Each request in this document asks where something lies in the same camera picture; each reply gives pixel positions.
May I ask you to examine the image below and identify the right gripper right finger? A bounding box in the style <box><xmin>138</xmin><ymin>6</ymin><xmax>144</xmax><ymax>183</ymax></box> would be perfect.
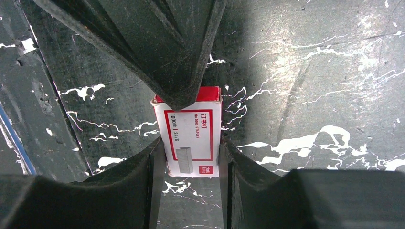
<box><xmin>219</xmin><ymin>137</ymin><xmax>405</xmax><ymax>229</ymax></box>

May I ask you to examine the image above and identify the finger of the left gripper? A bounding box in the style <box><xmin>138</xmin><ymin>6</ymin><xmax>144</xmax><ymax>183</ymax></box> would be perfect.
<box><xmin>36</xmin><ymin>0</ymin><xmax>227</xmax><ymax>111</ymax></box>

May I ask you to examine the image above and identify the red white staple box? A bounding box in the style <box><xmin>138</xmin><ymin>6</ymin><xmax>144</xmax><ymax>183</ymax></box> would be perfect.
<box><xmin>151</xmin><ymin>86</ymin><xmax>223</xmax><ymax>178</ymax></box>

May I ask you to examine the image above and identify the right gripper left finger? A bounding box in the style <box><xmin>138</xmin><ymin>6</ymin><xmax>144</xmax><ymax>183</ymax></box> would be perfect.
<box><xmin>0</xmin><ymin>138</ymin><xmax>166</xmax><ymax>229</ymax></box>

